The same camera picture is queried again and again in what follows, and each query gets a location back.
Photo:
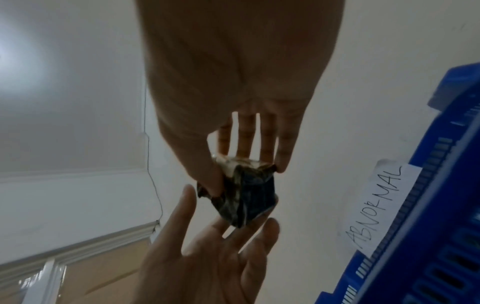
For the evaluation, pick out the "person's left hand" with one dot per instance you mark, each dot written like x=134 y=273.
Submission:
x=202 y=267

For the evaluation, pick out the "person's right hand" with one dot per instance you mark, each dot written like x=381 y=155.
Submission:
x=232 y=59

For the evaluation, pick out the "dark foil packet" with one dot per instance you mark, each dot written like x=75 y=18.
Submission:
x=247 y=193

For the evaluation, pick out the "brown wooden door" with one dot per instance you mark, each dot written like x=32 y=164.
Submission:
x=101 y=273

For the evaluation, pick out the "white paper label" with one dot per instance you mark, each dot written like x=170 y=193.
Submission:
x=382 y=207

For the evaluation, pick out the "blue plastic crate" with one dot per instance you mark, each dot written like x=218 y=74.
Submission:
x=431 y=207

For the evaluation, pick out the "white door frame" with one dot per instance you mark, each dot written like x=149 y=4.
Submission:
x=75 y=249

